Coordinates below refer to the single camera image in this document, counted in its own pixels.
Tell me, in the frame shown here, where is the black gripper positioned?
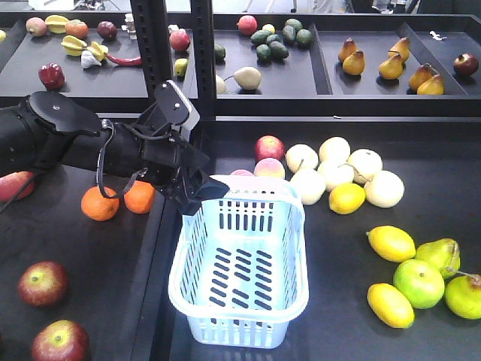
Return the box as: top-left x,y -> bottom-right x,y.
135,105 -> 230,216

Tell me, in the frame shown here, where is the light blue plastic basket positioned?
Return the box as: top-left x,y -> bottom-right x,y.
168,175 -> 309,349

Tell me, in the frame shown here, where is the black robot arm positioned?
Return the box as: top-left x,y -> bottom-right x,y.
1,82 -> 229,214

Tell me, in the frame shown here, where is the red apple near basket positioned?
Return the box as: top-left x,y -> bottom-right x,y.
255,135 -> 285,162

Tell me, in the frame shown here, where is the small orange right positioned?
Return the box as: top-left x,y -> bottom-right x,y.
123,180 -> 156,214

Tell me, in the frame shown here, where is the small orange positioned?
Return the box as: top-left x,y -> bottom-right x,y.
80,187 -> 120,221
123,180 -> 156,214

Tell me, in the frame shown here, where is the pink peach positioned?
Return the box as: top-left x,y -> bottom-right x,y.
253,158 -> 286,179

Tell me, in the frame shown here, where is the small orange left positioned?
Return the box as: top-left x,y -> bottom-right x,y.
80,187 -> 120,221

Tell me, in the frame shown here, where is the yellow lemon middle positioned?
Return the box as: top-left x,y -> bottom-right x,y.
328,183 -> 366,215

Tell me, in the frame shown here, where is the yellow lemon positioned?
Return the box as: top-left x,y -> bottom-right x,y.
328,183 -> 366,215
366,225 -> 416,262
367,283 -> 415,329

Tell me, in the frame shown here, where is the red chili pepper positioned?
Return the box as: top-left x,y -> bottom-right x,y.
106,53 -> 142,66

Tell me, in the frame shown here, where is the white garlic bulb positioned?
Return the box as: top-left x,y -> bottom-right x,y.
80,50 -> 101,70

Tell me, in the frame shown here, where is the red apple front left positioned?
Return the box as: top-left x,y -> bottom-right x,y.
17,261 -> 68,307

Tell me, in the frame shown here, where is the red apple left edge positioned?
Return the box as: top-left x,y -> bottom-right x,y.
0,171 -> 35,203

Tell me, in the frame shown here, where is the red bell pepper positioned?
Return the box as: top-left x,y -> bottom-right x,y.
38,62 -> 65,91

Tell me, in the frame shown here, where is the black fruit display stand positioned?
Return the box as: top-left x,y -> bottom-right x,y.
1,14 -> 480,360

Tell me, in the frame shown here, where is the yellow lemon right upper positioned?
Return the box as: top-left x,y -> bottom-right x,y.
366,225 -> 416,262

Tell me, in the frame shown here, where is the red apple lower front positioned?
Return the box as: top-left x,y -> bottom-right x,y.
32,320 -> 89,361

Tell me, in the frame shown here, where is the yellow lemon right lower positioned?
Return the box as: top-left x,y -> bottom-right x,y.
367,283 -> 415,329

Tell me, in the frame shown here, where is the green apple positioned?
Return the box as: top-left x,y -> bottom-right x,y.
393,259 -> 445,309

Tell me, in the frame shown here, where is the green pear upper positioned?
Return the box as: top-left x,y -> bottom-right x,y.
415,238 -> 461,279

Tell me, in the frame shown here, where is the green pear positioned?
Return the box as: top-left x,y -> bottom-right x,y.
415,238 -> 461,279
444,274 -> 480,320

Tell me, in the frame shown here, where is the green pear lower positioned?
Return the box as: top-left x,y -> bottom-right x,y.
444,274 -> 480,320

